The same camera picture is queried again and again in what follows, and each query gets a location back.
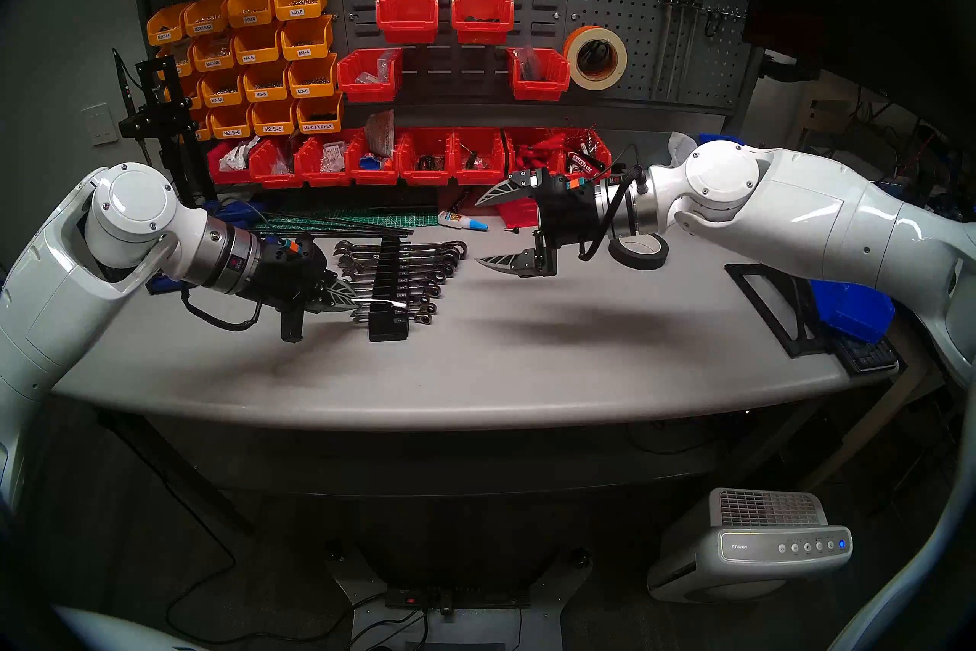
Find largest chrome ratchet wrench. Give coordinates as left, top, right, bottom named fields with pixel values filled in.
left=334, top=239, right=467, bottom=261

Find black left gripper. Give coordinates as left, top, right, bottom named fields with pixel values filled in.
left=248, top=234, right=362, bottom=345

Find green cutting mat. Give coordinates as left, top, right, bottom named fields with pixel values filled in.
left=255, top=211, right=441, bottom=235

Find black soldering tool stand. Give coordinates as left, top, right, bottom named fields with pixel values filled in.
left=118, top=56, right=213, bottom=204

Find yellow bin labelled M3-8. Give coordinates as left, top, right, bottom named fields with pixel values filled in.
left=242, top=61, right=292, bottom=103

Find red wall-hung parts bin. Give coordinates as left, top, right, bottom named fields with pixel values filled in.
left=376, top=0, right=441, bottom=45
left=336, top=48, right=404, bottom=103
left=451, top=0, right=515, bottom=45
left=506, top=48, right=571, bottom=102

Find yellow bin labelled HEX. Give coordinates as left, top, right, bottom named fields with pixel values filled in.
left=295, top=91, right=345, bottom=135

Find yellow bin labelled M3-4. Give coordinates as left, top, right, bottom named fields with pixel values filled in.
left=280, top=15, right=335, bottom=61

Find black wrench holder case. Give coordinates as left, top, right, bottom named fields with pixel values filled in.
left=368, top=238, right=414, bottom=343

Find cream masking tape roll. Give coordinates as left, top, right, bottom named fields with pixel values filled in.
left=564, top=26, right=629, bottom=92

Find yellow bin labelled M4X4X6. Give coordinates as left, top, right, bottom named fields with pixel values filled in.
left=191, top=32, right=237, bottom=73

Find white air purifier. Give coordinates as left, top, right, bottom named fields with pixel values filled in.
left=648, top=488, right=853, bottom=604

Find black keyboard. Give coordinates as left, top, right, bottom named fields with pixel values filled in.
left=833, top=335, right=901, bottom=376

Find black angled stand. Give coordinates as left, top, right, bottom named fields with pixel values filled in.
left=724, top=262, right=840, bottom=360

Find black soldering pen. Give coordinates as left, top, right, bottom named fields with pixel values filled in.
left=111, top=48, right=153, bottom=166

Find large chrome ratchet wrench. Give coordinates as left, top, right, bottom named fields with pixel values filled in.
left=339, top=257, right=458, bottom=278
left=337, top=248, right=464, bottom=270

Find white plastic bag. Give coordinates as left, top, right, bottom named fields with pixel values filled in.
left=220, top=138, right=260, bottom=171

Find yellow bin labelled M3-12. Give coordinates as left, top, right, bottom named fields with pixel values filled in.
left=200, top=68, right=246, bottom=109

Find white wall switch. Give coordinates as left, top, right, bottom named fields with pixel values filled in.
left=82, top=102, right=121, bottom=148

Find black tape roll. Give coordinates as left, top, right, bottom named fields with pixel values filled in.
left=608, top=232, right=670, bottom=271

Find black power strip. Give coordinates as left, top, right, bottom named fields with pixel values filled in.
left=385, top=585, right=532, bottom=612

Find yellow bin labelled M2.5-5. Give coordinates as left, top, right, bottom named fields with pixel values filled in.
left=250, top=99, right=298, bottom=136

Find yellow bin labelled M3-6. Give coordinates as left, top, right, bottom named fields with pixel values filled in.
left=287, top=53, right=339, bottom=100

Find bagged user manual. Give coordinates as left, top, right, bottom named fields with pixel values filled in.
left=364, top=109, right=397, bottom=158

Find yellow bin labelled M2.5-6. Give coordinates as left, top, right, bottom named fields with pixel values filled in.
left=208, top=104, right=254, bottom=139

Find yellow bin labelled M4-6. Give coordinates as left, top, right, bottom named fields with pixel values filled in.
left=233, top=24, right=284, bottom=65

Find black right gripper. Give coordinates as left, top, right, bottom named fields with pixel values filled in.
left=473, top=169, right=605, bottom=280

